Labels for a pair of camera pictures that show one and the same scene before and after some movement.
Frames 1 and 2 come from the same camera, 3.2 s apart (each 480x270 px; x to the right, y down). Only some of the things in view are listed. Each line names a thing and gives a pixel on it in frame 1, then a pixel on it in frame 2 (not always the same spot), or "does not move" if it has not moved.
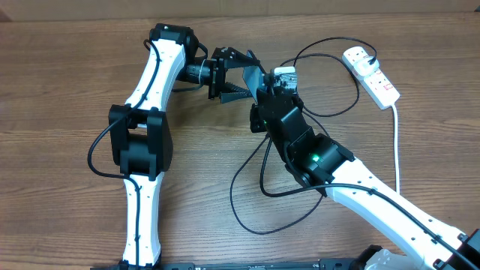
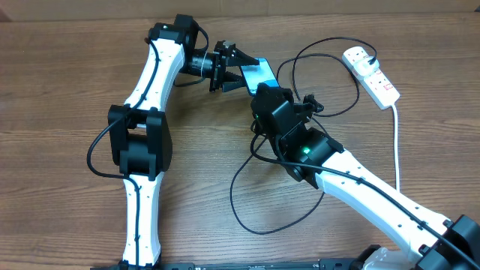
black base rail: x=322 y=264 does not move
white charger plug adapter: x=363 y=67 does not move
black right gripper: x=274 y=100 → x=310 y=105
